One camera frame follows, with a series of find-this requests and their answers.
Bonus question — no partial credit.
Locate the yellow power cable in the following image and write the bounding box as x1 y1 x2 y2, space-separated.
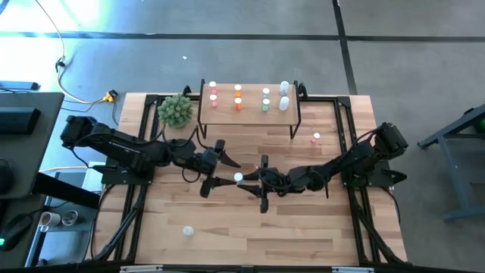
35 0 117 105

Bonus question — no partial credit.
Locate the green plant in white pot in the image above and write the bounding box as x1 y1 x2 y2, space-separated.
157 94 194 129

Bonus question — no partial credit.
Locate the blue-grey metal stand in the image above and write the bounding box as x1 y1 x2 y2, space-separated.
416 102 485 223

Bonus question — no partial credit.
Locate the flat black device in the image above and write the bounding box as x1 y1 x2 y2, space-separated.
0 80 40 92

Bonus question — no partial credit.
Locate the metal cup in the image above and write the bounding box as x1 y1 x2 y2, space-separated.
61 209 80 227

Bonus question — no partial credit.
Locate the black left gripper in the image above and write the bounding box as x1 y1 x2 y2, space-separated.
166 140 242 199

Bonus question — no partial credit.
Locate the black computer mouse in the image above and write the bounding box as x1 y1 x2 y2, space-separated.
0 213 34 252

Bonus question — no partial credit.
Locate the white paper cup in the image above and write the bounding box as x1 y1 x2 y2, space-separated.
39 211 61 228

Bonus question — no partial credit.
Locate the black box device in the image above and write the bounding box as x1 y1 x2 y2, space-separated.
0 107 42 136

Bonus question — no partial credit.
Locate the dark grey desk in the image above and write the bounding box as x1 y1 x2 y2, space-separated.
0 92 65 200

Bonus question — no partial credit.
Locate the black diagonal beam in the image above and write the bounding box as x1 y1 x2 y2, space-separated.
32 172 102 209

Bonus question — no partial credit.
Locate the white label strip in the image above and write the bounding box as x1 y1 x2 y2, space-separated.
332 266 375 273
120 265 164 273

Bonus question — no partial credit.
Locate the wooden shelf with black legs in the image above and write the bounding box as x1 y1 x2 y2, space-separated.
196 78 303 140

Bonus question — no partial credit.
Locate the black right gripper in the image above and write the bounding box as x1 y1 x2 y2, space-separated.
236 154 327 214

